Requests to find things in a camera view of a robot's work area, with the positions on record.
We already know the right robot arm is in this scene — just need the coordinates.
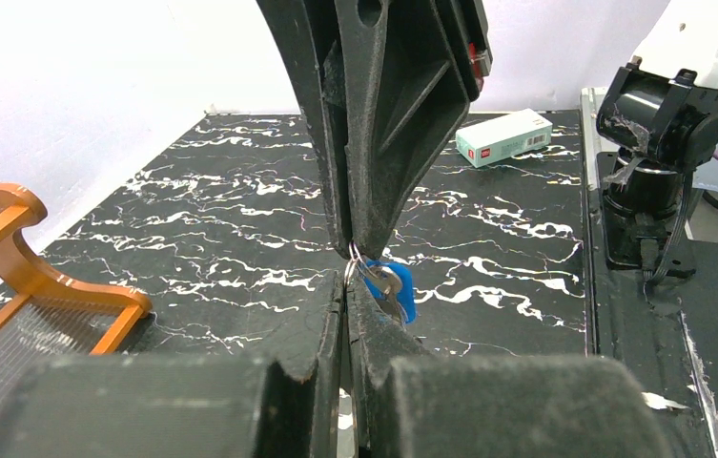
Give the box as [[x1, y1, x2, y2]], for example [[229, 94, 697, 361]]
[[258, 1, 718, 260]]

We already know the orange wooden shelf rack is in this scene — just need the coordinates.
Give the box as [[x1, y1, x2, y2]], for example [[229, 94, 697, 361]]
[[0, 179, 154, 374]]

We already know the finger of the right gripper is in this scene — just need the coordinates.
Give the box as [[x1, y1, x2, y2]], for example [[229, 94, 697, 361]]
[[336, 0, 492, 259], [257, 0, 353, 257]]

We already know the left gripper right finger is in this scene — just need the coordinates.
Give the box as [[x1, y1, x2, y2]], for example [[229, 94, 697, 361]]
[[345, 281, 673, 457]]

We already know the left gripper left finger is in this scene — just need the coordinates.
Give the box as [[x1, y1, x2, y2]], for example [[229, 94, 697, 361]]
[[0, 272, 342, 457]]

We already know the blue key tag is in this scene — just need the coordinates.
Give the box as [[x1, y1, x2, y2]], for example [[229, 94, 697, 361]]
[[362, 260, 417, 324]]

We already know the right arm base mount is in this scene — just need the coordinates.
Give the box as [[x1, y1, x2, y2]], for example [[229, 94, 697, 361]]
[[597, 152, 696, 279]]

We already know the mint green small box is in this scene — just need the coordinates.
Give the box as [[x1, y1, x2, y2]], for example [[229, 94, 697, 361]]
[[455, 109, 553, 168]]

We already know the silver keyring holder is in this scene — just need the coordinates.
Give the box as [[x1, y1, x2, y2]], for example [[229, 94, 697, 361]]
[[345, 241, 407, 324]]

